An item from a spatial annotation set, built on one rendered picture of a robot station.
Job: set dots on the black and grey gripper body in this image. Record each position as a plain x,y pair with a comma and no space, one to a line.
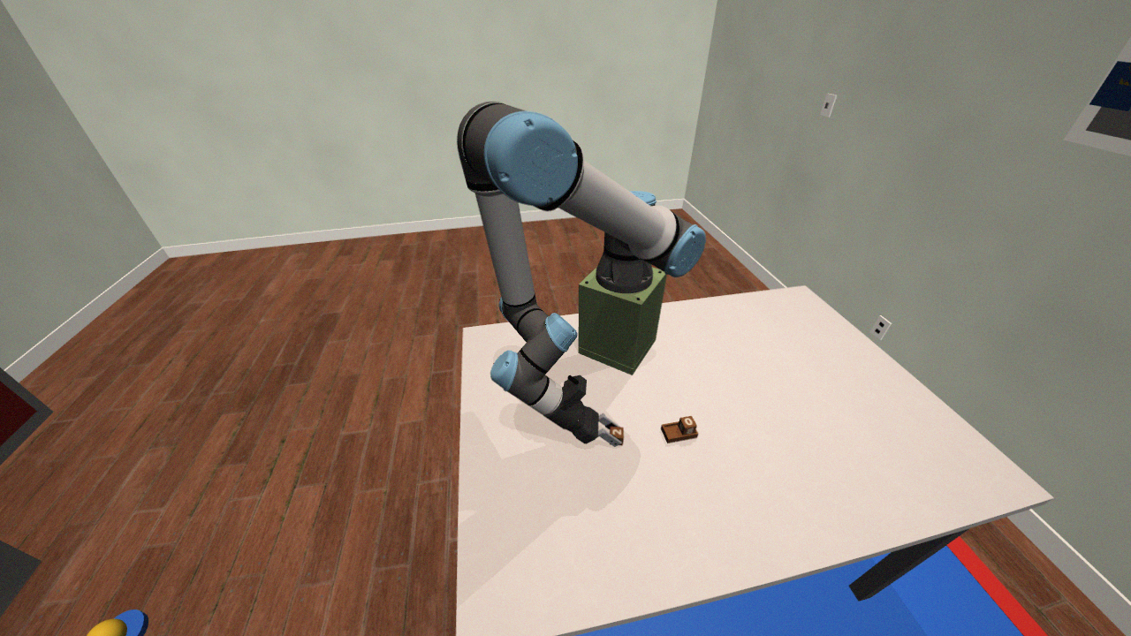
582,422

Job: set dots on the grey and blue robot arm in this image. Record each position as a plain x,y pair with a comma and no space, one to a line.
531,159

